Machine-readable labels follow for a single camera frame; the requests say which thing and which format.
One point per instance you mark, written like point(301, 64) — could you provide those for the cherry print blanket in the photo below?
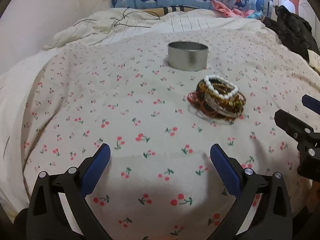
point(125, 92)

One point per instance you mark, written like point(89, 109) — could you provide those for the pink cloth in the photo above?
point(225, 8)

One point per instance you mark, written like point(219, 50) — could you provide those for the round metal tin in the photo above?
point(187, 57)

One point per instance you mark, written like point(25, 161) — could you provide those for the silver tin lid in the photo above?
point(230, 114)

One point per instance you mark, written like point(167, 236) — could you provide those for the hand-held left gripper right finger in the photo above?
point(225, 170)

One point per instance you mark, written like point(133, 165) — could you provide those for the beige striped pillow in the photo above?
point(172, 8)

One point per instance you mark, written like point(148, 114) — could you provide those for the white bed sheet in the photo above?
point(17, 105)

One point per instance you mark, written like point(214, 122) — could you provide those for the white striped quilt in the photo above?
point(187, 22)

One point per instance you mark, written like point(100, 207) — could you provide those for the black jacket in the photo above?
point(292, 30)

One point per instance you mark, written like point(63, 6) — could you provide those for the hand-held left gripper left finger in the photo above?
point(97, 165)

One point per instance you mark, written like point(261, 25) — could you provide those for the light blue cloth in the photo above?
point(256, 15)

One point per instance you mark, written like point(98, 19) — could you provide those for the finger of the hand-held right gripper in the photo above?
point(311, 105)
point(290, 125)

